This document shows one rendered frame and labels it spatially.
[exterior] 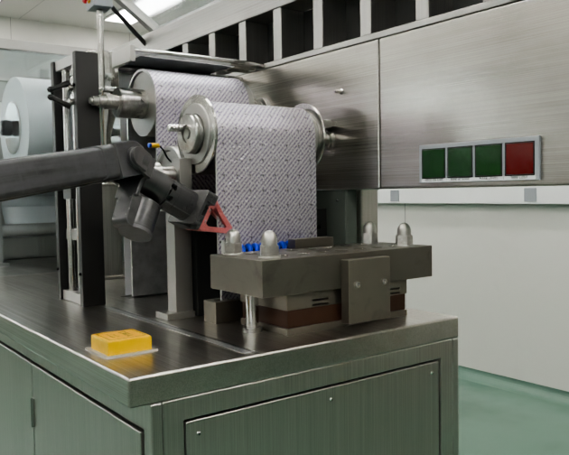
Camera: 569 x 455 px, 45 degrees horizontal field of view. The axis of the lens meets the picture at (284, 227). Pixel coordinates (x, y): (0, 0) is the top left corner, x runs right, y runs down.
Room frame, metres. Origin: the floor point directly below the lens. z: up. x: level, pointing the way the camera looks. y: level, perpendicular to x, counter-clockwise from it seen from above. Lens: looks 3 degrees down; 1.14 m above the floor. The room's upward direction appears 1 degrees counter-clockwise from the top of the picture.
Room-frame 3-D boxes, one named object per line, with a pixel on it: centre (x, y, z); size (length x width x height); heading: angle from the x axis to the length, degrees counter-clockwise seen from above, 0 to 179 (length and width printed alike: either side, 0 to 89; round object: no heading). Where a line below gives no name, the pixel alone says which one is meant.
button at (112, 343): (1.03, 0.25, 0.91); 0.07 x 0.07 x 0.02; 37
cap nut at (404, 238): (1.31, -0.23, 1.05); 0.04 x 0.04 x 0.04
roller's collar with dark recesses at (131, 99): (1.48, 0.33, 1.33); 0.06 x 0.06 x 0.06; 37
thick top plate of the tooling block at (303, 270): (1.25, -0.08, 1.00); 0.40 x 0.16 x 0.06; 127
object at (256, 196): (1.32, 0.03, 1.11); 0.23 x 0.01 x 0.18; 127
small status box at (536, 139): (1.18, -0.33, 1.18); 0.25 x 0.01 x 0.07; 37
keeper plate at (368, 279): (1.18, -0.14, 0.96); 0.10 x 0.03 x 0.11; 127
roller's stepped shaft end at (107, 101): (1.45, 0.38, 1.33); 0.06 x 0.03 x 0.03; 127
